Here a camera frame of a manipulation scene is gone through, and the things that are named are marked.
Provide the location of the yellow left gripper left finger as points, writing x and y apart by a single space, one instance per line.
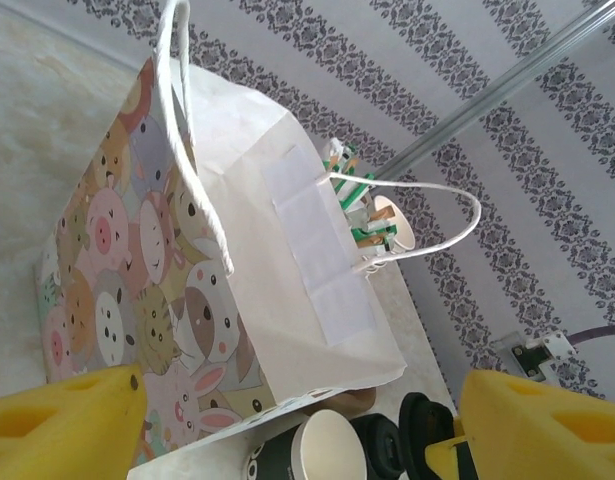
62 430

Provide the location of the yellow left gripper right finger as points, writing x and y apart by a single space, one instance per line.
537 430

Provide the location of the black plastic cup lid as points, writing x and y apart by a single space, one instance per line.
379 445
427 417

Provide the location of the black paper coffee cup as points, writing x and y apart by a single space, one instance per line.
307 450

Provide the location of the animal print paper bag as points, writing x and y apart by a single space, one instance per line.
247 210

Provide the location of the white paper cup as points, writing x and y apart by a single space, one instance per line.
399 225

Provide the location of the green white sugar stick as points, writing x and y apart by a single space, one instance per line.
354 192
372 232

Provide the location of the brown paper sugar stick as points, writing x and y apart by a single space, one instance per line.
382 216

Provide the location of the aluminium frame post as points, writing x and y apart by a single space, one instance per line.
487 95

